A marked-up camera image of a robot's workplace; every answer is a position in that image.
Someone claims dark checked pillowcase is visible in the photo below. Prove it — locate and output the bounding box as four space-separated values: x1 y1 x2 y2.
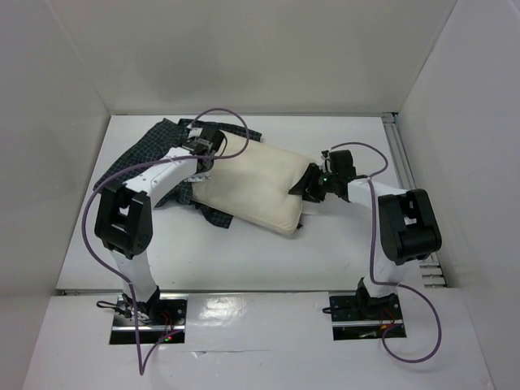
93 118 262 229

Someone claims cream pillow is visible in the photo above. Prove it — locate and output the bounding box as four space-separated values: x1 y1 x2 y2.
193 132 313 236

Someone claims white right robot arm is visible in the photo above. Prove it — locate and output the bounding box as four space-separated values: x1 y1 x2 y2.
289 149 442 320

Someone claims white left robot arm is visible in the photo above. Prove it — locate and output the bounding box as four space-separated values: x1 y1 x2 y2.
93 119 228 324

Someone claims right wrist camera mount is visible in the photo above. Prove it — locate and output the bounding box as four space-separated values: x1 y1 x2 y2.
320 149 331 173

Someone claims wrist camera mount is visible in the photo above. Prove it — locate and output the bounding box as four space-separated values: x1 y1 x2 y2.
187 127 204 142
320 149 331 173

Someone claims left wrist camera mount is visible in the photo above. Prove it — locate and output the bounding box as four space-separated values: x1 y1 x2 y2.
187 127 204 142

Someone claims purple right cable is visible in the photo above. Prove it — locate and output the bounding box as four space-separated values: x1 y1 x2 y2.
324 141 443 362

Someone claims purple cable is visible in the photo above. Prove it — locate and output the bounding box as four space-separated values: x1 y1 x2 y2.
324 141 443 362
80 107 253 375

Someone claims aluminium rail frame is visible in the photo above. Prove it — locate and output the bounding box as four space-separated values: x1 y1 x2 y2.
382 113 448 288

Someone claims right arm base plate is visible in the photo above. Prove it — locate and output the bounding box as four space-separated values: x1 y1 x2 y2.
322 294 406 341

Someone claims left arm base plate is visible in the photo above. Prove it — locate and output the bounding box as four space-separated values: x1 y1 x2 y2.
96 294 188 345

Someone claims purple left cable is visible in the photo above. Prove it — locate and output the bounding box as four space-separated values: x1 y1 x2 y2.
80 107 253 375

